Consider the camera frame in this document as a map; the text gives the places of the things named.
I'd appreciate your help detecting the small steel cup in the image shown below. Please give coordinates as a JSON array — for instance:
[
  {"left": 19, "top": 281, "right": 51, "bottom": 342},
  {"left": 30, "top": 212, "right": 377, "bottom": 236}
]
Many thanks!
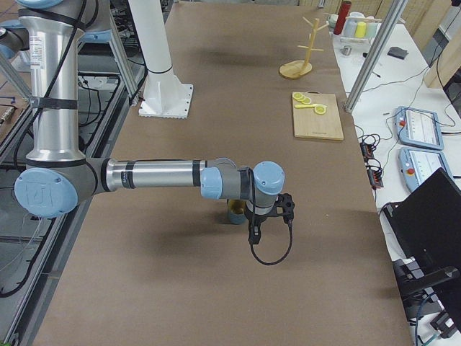
[{"left": 341, "top": 45, "right": 352, "bottom": 56}]

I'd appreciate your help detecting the yellow toy knife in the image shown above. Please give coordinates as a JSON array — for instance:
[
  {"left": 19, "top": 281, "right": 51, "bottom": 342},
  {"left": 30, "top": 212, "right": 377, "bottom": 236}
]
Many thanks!
[{"left": 294, "top": 104, "right": 318, "bottom": 109}]

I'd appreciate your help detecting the black square pad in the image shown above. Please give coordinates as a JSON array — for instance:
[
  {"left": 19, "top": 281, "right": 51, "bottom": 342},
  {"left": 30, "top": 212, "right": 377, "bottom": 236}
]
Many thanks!
[{"left": 387, "top": 46, "right": 408, "bottom": 60}]

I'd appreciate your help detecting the red cylindrical bottle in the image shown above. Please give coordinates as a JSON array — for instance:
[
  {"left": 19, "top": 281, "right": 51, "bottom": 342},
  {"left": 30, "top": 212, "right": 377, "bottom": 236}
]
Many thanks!
[{"left": 334, "top": 0, "right": 352, "bottom": 35}]

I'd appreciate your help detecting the wooden cutting board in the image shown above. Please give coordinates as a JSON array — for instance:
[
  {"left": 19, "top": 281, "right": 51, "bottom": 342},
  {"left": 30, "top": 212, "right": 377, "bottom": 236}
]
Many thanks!
[{"left": 292, "top": 92, "right": 344, "bottom": 141}]

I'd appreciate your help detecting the aluminium frame post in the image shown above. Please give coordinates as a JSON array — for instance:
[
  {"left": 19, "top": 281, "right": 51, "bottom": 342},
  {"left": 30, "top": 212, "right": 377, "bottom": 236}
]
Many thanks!
[{"left": 344, "top": 0, "right": 408, "bottom": 113}]

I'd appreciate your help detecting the grey plastic cup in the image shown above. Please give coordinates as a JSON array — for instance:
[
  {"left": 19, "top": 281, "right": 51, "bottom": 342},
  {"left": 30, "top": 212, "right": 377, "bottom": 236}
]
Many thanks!
[{"left": 342, "top": 18, "right": 357, "bottom": 37}]

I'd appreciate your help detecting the far blue teach pendant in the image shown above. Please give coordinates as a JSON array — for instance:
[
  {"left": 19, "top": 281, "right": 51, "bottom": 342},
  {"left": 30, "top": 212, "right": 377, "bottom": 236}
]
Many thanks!
[{"left": 394, "top": 106, "right": 444, "bottom": 151}]

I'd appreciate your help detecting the wooden mug tree rack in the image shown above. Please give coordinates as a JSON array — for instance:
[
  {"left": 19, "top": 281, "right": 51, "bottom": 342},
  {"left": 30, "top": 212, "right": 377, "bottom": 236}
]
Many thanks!
[{"left": 279, "top": 17, "right": 329, "bottom": 80}]

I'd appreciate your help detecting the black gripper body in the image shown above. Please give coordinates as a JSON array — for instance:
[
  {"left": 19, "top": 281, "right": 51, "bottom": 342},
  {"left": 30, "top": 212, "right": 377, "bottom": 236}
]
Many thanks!
[{"left": 245, "top": 211, "right": 272, "bottom": 231}]

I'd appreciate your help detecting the dark teal ribbed mug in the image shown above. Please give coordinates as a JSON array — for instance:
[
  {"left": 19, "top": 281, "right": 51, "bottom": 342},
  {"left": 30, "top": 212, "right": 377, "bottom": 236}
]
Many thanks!
[{"left": 227, "top": 199, "right": 246, "bottom": 225}]

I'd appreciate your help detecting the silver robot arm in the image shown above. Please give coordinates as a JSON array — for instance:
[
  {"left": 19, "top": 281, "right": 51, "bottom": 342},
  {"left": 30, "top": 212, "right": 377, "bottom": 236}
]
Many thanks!
[{"left": 14, "top": 1, "right": 294, "bottom": 243}]

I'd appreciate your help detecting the light blue plastic cup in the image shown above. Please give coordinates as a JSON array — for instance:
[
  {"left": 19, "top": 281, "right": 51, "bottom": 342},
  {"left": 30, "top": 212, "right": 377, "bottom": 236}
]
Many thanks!
[{"left": 365, "top": 22, "right": 378, "bottom": 40}]

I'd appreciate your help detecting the near blue teach pendant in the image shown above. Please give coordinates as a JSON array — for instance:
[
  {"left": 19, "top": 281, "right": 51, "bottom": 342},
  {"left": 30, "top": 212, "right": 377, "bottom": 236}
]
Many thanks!
[{"left": 398, "top": 147, "right": 451, "bottom": 192}]

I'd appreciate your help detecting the black laptop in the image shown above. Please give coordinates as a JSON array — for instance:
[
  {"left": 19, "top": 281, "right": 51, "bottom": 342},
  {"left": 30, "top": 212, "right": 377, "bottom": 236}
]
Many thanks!
[{"left": 384, "top": 168, "right": 460, "bottom": 328}]

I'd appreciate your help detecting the yellow lemon slice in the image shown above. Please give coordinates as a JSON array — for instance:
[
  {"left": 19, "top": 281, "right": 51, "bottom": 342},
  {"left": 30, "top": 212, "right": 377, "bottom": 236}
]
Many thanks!
[{"left": 313, "top": 104, "right": 328, "bottom": 115}]

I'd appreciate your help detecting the blue teach pendant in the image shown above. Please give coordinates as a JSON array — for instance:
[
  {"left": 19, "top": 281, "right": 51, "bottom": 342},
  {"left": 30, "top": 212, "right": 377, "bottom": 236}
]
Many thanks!
[
  {"left": 394, "top": 106, "right": 444, "bottom": 151},
  {"left": 398, "top": 147, "right": 451, "bottom": 192}
]

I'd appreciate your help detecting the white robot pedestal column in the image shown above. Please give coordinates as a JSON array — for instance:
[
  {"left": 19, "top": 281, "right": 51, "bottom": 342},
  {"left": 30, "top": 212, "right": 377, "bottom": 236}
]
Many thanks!
[{"left": 129, "top": 0, "right": 193, "bottom": 119}]

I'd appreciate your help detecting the yellow plastic cup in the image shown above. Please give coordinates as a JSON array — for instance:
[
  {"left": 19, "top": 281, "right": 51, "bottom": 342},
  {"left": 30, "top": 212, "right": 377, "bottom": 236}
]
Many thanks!
[{"left": 354, "top": 22, "right": 367, "bottom": 38}]

